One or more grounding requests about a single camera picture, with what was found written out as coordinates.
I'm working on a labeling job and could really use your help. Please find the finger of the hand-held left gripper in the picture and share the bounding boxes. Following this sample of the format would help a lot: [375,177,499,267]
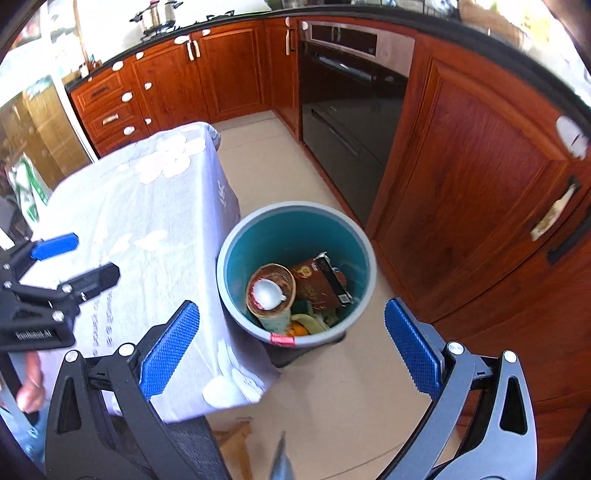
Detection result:
[7,233,78,278]
[46,262,122,320]

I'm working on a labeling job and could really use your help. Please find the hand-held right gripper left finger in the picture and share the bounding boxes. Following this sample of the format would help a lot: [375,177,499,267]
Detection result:
[44,300,232,480]

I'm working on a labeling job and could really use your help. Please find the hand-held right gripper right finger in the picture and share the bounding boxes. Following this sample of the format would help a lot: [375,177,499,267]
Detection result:
[376,298,539,480]

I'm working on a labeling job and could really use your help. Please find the white printed paper cup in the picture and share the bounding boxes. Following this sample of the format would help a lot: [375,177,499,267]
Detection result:
[256,307,293,332]

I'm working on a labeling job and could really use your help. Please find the brown snack box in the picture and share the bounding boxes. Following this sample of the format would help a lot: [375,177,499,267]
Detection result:
[290,251,354,310]

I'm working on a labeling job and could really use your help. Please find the brown coconut shell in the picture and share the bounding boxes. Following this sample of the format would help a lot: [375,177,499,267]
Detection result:
[247,263,297,319]

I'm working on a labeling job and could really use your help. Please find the teal grey trash bin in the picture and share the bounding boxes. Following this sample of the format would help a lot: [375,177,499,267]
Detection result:
[216,200,378,368]

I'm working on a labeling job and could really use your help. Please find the person's left hand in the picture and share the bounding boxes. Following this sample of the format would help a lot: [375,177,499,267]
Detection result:
[16,351,48,415]

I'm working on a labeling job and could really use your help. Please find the green white plastic bag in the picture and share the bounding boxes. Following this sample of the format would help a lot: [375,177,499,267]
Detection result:
[7,154,51,223]

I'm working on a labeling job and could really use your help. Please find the purple floral tablecloth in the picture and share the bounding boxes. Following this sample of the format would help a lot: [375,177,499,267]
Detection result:
[21,121,282,425]

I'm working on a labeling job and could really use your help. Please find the pale green fruit piece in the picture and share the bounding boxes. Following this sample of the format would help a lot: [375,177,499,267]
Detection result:
[292,313,331,334]

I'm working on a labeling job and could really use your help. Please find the dark grey fabric seat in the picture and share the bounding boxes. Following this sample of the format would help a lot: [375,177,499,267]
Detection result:
[111,413,232,480]

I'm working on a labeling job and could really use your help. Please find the wooden stool leg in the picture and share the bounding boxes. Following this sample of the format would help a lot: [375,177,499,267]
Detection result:
[212,418,254,459]

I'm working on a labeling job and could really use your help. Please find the grey metal rod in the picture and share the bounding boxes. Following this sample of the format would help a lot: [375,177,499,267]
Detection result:
[270,431,296,480]

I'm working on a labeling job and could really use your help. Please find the red wooden kitchen cabinets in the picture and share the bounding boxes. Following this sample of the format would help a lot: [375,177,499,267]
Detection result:
[69,14,591,462]

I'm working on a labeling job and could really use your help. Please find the black built-in oven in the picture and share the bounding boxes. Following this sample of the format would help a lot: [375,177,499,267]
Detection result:
[298,18,416,229]

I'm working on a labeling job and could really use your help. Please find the steel cooking pot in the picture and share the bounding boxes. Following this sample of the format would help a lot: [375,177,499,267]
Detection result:
[130,0,182,33]

